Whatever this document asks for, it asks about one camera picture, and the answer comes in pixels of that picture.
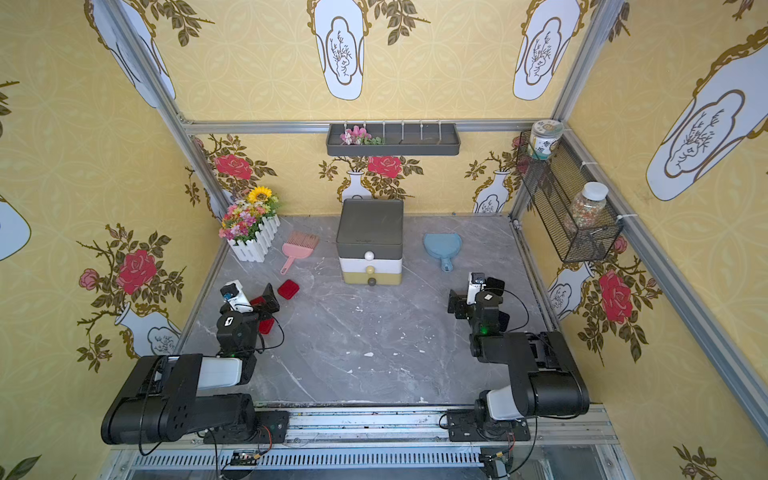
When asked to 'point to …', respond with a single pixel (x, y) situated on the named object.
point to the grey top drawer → (370, 251)
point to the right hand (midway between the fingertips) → (474, 289)
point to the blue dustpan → (445, 246)
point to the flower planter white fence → (249, 224)
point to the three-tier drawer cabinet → (370, 241)
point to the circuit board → (243, 457)
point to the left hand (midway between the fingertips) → (243, 291)
